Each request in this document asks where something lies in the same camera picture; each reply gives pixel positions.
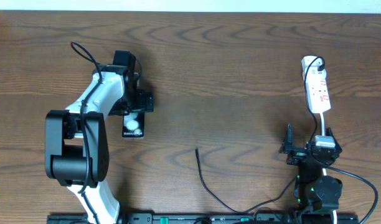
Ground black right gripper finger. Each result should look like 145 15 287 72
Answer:
281 124 293 149
326 128 338 146

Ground black smartphone with lit screen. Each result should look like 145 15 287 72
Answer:
122 113 145 139

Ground black charging cable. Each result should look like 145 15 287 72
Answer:
194 56 326 215

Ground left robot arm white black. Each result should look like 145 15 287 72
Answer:
45 50 154 223

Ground white USB charger adapter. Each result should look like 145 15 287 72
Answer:
307 57 327 79

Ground white power strip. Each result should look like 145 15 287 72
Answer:
301 55 331 114

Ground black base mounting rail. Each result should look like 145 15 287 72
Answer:
46 212 359 224

